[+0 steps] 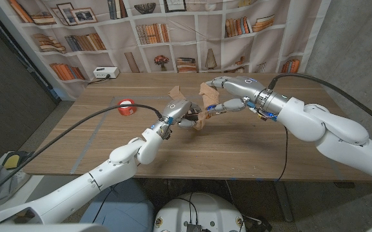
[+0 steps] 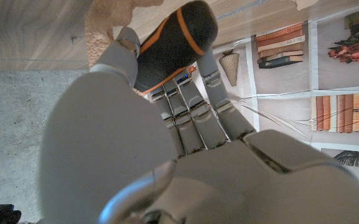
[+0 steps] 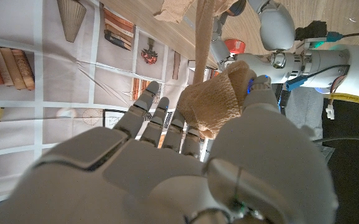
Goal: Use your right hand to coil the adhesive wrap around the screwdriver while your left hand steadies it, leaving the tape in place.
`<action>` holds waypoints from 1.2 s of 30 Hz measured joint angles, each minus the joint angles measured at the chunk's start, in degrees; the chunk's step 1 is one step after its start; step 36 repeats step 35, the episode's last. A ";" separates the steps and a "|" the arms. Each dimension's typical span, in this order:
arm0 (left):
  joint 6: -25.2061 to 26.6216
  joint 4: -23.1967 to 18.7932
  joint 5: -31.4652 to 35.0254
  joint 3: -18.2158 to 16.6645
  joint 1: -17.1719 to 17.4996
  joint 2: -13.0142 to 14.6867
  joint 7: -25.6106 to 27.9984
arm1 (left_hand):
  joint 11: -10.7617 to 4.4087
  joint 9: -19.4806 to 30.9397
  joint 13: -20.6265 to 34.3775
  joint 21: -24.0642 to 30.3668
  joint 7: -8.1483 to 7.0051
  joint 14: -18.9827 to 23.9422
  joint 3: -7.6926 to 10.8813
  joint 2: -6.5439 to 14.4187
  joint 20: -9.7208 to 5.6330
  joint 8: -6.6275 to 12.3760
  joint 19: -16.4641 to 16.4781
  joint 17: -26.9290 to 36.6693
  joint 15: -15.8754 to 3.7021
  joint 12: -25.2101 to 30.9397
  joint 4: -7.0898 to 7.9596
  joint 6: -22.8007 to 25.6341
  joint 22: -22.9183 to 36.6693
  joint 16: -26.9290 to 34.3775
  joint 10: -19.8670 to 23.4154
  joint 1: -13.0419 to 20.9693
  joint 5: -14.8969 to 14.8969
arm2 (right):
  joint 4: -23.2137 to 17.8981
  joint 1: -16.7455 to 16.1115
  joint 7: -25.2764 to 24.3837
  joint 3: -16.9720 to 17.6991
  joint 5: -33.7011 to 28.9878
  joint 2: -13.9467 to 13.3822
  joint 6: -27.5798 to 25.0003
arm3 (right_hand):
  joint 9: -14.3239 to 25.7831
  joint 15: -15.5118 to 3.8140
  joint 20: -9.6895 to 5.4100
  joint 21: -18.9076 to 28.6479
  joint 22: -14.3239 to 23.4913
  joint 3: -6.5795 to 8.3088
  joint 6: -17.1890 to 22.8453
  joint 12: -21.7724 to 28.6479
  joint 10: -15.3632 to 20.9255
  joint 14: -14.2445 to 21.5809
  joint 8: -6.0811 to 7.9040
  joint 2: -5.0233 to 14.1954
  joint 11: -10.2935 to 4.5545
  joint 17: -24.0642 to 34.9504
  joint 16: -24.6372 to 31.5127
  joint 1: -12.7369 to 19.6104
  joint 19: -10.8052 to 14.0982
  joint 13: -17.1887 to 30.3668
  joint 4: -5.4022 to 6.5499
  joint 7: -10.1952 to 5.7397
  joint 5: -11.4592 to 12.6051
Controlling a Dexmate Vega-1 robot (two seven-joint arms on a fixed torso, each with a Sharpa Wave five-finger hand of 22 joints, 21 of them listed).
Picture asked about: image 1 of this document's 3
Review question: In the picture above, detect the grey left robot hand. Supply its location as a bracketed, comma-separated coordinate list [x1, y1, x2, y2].
[150, 99, 202, 140]

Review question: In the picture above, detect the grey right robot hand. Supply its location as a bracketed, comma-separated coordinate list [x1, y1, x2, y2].
[204, 75, 289, 122]

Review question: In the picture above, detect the beige nylon stocking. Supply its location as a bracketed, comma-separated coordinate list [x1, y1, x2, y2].
[168, 82, 221, 131]

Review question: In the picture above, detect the red tape roll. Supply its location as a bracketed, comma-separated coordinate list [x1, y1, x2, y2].
[117, 99, 138, 117]

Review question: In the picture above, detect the printed bookshelf backdrop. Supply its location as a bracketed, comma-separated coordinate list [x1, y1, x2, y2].
[0, 0, 332, 101]

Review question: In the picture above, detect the white power strip box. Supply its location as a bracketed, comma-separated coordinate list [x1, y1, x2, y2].
[93, 66, 121, 79]

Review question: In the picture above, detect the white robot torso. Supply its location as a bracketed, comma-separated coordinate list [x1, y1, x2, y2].
[152, 192, 247, 232]

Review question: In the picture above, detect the blue-grey base under table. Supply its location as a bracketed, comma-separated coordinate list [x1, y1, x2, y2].
[79, 177, 156, 232]

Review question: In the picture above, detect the grey table leg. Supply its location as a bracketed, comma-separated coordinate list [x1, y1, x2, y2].
[272, 180, 295, 222]

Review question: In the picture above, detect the black floor adapter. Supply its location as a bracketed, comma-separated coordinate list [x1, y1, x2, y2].
[245, 216, 273, 232]

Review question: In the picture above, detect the yellow black floor object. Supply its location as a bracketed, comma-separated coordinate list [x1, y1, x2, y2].
[3, 151, 34, 170]

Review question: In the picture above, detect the white floor platform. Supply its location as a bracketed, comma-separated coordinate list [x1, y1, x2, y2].
[0, 151, 61, 223]

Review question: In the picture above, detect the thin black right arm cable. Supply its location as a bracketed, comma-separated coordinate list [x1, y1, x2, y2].
[274, 126, 289, 183]

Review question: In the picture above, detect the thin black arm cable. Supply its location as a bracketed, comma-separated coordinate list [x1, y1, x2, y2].
[274, 126, 289, 183]
[92, 188, 117, 224]

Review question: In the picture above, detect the black power strip cable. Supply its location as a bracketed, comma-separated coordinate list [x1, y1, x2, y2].
[87, 74, 112, 86]

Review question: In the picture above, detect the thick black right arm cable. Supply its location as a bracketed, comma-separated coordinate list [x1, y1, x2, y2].
[267, 73, 372, 131]

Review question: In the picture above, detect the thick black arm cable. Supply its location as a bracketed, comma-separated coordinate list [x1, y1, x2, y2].
[0, 103, 164, 206]
[267, 73, 372, 131]

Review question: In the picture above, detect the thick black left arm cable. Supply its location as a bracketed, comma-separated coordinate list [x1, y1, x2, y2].
[0, 103, 164, 206]

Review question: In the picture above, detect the black torso cable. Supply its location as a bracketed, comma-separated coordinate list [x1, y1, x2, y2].
[172, 192, 199, 225]

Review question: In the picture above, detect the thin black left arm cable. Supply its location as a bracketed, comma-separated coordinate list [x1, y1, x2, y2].
[92, 188, 117, 224]

